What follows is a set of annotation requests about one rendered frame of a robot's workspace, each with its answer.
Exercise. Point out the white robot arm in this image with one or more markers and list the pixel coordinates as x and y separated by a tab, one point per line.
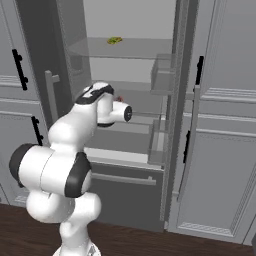
63	140

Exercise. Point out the clear fridge crisper drawer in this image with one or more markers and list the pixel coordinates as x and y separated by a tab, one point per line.
130	140

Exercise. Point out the red strawberry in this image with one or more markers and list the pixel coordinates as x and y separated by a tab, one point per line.
119	98

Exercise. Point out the glass fridge shelf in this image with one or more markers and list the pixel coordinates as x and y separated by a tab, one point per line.
143	100
133	48

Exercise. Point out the clear fridge door bin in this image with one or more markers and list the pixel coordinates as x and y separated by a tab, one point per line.
162	75
156	143

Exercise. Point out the grey right fridge door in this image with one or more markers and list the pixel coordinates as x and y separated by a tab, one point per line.
178	50

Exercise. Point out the grey fridge door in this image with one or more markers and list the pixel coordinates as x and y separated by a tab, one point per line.
178	50
36	40

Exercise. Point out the grey fridge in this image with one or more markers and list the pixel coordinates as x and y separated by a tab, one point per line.
133	20

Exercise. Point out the grey left fridge door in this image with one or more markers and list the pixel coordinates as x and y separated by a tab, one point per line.
36	40

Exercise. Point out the grey freezer drawer front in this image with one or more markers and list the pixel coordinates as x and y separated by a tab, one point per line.
126	203

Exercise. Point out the yellow-green food item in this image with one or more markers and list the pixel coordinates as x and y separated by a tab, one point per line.
114	40

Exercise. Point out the grey cupboard door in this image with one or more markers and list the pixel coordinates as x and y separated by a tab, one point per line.
10	33
13	126
216	173
230	50

